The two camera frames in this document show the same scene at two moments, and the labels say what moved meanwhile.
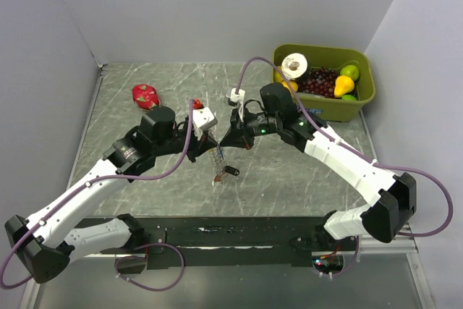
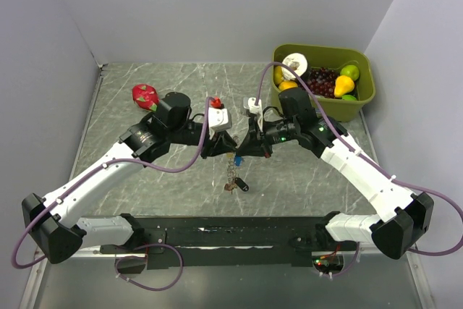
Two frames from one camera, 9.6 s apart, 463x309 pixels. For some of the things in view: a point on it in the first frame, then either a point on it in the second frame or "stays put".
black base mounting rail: x=229 y=242 stays put
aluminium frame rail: x=30 y=299 stays put
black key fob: x=231 y=170 → x=241 y=184
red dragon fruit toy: x=145 y=96 stays put
